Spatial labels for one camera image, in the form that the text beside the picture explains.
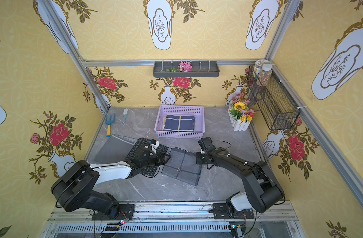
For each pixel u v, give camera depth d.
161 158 0.80
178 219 0.72
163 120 1.10
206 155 0.68
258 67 0.85
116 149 0.97
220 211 0.73
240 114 0.97
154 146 0.82
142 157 0.71
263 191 0.43
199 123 1.10
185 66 0.88
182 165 0.90
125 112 1.17
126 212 0.73
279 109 0.80
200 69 0.92
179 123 1.09
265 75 0.80
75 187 0.44
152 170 0.88
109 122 1.13
